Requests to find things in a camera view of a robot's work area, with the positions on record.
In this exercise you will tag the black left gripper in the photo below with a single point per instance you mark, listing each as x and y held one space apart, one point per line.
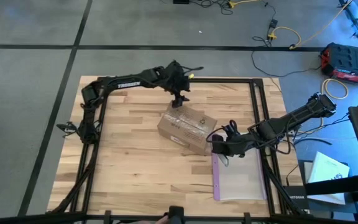
179 79

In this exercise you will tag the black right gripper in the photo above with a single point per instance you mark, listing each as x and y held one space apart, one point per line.
239 144

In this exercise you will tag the brown Sephora cardboard box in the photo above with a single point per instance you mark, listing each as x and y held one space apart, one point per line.
185 127

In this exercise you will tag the white mesh pouch purple trim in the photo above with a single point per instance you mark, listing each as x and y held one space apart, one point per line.
244 177

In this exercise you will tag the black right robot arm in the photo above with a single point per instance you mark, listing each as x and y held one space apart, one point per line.
294 119

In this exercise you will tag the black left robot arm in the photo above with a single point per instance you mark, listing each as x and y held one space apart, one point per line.
129 81

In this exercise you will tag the black Netgear router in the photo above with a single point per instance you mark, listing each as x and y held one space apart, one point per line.
297 197

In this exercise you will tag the person's hand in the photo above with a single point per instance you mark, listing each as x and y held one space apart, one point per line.
163 220

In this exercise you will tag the black power strip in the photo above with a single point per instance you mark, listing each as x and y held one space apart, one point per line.
181 1

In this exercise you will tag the white booklet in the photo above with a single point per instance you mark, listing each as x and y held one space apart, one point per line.
326 171

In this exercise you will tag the black power adapter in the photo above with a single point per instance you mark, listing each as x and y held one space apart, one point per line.
273 23

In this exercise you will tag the red black toolbox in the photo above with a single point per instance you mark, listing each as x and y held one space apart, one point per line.
350 60

